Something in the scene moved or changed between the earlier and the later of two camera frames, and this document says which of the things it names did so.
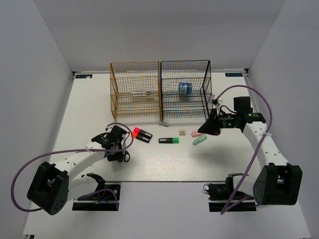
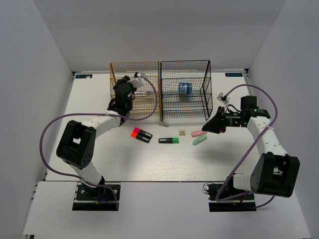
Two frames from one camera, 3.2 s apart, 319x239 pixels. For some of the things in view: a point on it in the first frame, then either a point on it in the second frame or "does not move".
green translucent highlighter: x=199 y=140 does not move
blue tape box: x=185 y=88 does not move
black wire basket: x=186 y=90 does not move
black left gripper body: x=118 y=153 -> x=125 y=79
